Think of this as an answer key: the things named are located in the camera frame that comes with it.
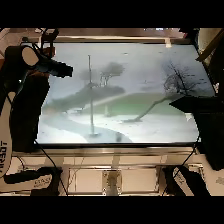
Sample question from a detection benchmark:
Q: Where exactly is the black cable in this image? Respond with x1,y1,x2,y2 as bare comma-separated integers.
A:
33,140,69,197
161,135,202,197

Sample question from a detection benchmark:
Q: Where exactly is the silver frame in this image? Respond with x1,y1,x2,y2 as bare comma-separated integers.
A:
0,145,224,197

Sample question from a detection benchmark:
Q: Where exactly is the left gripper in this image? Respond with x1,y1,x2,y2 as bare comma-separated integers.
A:
49,61,74,79

